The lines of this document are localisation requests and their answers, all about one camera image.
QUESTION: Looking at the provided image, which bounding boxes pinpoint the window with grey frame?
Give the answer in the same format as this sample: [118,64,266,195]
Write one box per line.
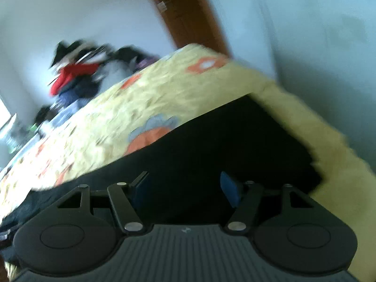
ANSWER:
[0,98,17,128]

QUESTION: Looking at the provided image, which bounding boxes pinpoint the pile of clothes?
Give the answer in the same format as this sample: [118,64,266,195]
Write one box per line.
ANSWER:
[49,39,158,106]

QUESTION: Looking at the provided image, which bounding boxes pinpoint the brown wooden door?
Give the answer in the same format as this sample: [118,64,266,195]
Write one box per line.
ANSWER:
[154,0,230,56]

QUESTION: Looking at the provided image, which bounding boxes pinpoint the black bag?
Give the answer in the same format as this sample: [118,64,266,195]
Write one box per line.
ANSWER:
[34,106,59,126]

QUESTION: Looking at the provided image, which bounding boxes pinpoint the black pants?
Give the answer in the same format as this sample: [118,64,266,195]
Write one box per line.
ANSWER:
[1,95,322,233]

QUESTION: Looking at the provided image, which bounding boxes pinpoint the white wardrobe with flowers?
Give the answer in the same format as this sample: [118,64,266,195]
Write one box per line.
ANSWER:
[209,0,375,166]

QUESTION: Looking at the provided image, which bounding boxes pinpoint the yellow carrot print quilt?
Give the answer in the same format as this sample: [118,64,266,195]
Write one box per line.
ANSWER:
[1,44,375,281]

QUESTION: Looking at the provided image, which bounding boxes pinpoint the floral pillow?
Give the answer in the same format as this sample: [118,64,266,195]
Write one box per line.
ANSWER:
[1,113,35,155]

